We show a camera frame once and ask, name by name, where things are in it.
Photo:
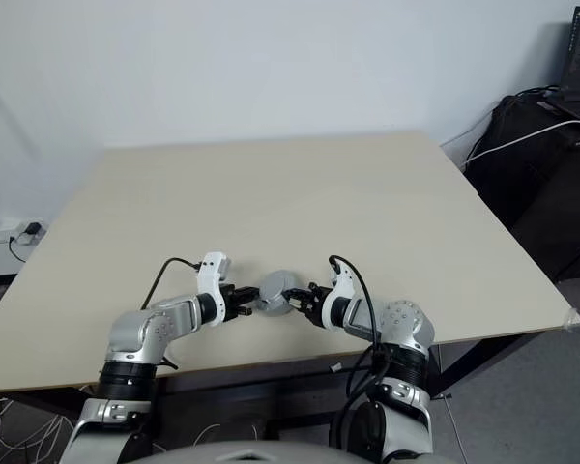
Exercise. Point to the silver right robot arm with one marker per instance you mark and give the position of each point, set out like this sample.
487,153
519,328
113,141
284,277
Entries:
406,324

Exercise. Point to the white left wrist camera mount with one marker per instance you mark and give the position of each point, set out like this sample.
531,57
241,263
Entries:
210,275

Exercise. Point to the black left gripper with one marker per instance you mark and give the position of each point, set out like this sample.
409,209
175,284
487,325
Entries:
229,303

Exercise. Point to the black power adapter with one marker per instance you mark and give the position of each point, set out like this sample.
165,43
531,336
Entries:
31,228

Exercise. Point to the clear tape on table corner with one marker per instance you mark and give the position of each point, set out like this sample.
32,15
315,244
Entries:
574,319

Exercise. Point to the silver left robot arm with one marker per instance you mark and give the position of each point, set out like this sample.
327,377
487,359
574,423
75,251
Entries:
140,328

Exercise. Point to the black table frame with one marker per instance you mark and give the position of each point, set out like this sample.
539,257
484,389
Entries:
483,345

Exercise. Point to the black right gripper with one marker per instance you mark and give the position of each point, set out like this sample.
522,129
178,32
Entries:
317,305

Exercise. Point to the white power strip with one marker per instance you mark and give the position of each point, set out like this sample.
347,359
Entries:
9,226

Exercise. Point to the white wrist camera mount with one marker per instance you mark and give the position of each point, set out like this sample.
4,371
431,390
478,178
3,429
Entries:
210,275
343,285

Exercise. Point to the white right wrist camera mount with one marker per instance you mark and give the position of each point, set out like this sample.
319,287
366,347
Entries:
343,285

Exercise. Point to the silver motor lid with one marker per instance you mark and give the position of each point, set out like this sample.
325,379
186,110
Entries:
278,282

